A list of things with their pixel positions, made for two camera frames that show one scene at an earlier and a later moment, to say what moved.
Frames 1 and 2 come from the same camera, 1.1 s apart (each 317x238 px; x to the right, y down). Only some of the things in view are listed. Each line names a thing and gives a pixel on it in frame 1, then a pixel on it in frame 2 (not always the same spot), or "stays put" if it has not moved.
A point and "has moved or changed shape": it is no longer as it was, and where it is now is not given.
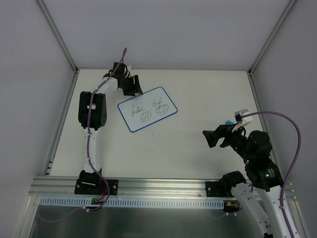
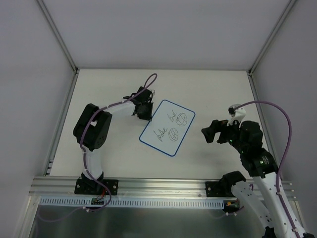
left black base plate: [94, 186] stays put
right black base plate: [216, 189] stays put
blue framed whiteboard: [145, 109] has moved or changed shape
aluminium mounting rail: [131, 187] stays put
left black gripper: [133, 84] -> [144, 109]
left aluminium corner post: [57, 33] stays put
